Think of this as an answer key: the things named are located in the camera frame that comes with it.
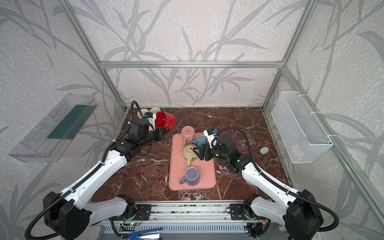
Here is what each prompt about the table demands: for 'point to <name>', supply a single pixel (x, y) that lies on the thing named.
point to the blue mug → (201, 140)
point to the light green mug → (154, 110)
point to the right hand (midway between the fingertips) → (198, 143)
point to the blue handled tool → (150, 234)
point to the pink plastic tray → (178, 165)
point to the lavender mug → (192, 177)
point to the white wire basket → (301, 133)
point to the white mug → (143, 111)
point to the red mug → (164, 119)
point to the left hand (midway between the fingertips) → (168, 125)
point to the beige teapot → (189, 154)
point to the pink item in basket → (296, 151)
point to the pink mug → (188, 134)
